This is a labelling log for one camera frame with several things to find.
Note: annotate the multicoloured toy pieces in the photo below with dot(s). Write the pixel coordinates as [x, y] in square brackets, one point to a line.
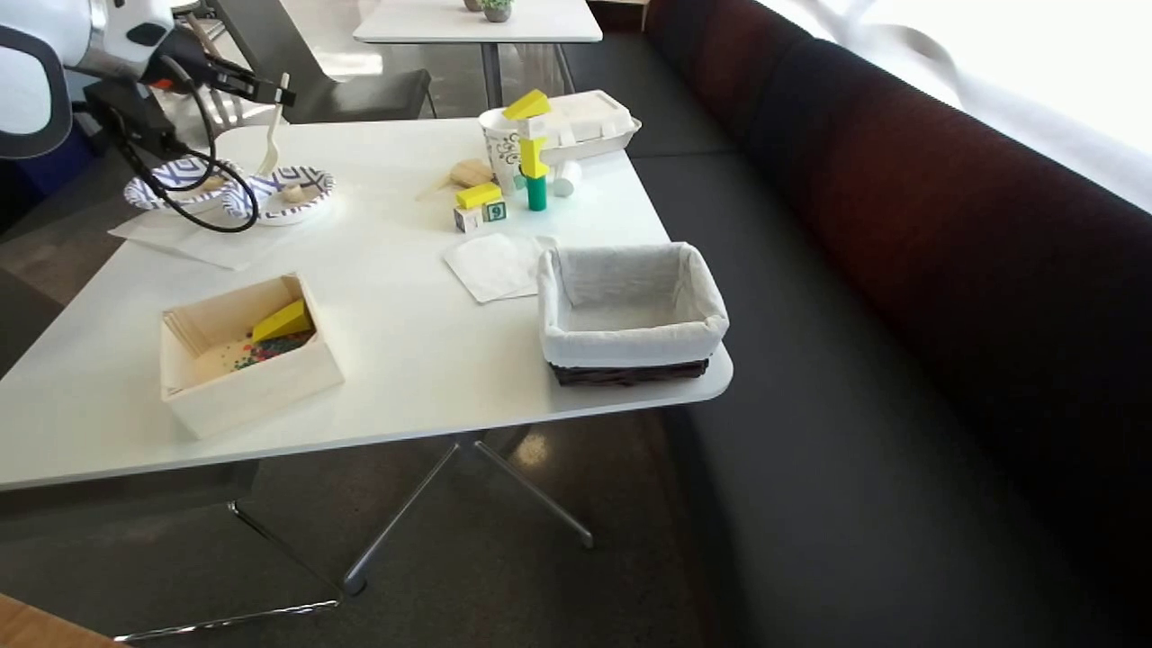
[251, 354]

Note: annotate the dark grey chair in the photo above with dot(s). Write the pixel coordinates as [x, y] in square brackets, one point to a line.
[362, 93]

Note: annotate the yellow toy block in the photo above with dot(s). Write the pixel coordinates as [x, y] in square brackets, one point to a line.
[535, 155]
[529, 105]
[283, 323]
[479, 195]

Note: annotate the small white round object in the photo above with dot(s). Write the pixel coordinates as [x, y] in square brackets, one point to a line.
[568, 180]

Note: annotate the small coloured toy cube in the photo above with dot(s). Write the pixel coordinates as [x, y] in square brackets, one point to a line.
[496, 213]

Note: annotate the small plant pot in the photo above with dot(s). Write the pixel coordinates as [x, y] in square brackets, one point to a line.
[496, 9]

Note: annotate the dark brown upholstered bench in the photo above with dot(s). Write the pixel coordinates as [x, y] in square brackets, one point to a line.
[938, 301]

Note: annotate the white box stand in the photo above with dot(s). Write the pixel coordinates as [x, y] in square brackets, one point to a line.
[328, 38]

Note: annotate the metal table legs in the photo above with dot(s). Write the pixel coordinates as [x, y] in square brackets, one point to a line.
[405, 517]

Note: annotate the beige disposable fork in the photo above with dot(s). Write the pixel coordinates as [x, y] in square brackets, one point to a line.
[274, 138]

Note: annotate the blue toy block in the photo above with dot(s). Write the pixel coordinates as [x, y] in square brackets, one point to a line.
[289, 345]

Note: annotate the cream wooden toy box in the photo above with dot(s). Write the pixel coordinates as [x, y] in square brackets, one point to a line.
[241, 401]

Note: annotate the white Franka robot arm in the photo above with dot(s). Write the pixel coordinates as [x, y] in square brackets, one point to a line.
[115, 38]

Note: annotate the small cream toy cube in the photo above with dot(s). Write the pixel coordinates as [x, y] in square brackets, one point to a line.
[467, 221]

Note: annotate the tan round bread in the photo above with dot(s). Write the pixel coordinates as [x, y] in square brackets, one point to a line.
[471, 174]

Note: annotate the green toy cylinder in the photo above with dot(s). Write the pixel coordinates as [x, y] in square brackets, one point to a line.
[537, 195]

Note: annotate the small folded white napkin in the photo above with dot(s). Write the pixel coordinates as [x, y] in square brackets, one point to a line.
[493, 269]

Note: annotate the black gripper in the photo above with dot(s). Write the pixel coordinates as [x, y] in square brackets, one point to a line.
[137, 108]

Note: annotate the beige donut piece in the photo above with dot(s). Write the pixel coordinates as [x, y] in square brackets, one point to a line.
[296, 189]

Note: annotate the dark basket with white liner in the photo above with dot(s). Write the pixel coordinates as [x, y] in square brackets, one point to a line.
[633, 335]

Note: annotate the white styrofoam food container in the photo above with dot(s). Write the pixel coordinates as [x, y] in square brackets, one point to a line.
[595, 121]

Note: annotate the white side table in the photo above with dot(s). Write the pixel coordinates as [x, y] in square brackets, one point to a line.
[479, 24]

